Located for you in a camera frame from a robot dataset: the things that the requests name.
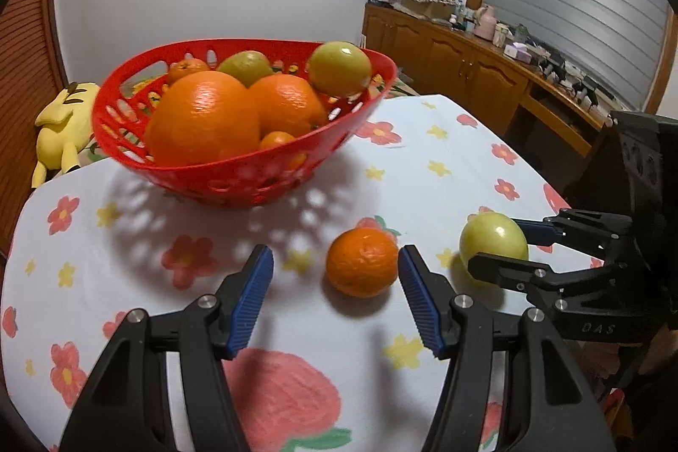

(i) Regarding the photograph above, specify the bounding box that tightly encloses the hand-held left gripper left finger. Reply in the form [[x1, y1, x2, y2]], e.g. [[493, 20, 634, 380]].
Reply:
[[59, 244, 275, 452]]

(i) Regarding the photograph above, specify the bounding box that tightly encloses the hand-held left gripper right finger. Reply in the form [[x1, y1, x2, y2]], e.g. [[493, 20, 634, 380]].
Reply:
[[397, 244, 618, 452]]

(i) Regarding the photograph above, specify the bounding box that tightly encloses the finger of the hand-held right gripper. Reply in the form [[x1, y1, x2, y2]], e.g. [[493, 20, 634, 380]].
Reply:
[[511, 207, 635, 255], [467, 255, 611, 308]]

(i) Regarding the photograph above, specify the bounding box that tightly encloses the yellow-green lemon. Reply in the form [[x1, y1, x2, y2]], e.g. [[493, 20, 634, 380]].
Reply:
[[308, 41, 372, 97], [216, 50, 275, 89], [458, 212, 529, 284]]

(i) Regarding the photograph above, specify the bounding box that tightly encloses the small tangerine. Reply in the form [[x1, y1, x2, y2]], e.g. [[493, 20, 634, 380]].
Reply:
[[325, 227, 400, 299], [259, 130, 298, 151], [167, 58, 211, 86]]

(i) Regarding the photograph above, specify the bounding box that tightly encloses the red perforated plastic basket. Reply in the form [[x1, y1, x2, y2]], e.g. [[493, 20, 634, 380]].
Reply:
[[92, 39, 399, 209]]

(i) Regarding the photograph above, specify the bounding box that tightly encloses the large orange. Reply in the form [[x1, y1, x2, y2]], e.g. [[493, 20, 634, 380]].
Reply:
[[144, 71, 262, 167]]

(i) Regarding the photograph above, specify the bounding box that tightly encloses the white flower-print cloth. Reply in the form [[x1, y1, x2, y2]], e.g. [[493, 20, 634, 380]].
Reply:
[[0, 94, 626, 452]]

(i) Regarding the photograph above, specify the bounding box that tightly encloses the wooden cabinet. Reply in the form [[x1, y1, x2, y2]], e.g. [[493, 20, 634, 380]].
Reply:
[[363, 2, 610, 159]]

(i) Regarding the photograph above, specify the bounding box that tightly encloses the pink kettle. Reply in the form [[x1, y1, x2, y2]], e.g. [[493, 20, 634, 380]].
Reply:
[[475, 5, 497, 39]]

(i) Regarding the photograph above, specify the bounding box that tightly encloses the cardboard box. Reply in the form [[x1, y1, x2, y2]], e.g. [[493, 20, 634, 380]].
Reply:
[[400, 0, 457, 20]]

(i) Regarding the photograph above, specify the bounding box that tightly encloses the yellow plush toy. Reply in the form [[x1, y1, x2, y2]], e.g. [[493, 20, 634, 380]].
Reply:
[[32, 82, 101, 189]]

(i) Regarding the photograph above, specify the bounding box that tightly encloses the louvred wooden wardrobe door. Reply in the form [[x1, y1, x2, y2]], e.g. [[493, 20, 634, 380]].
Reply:
[[0, 0, 68, 257]]

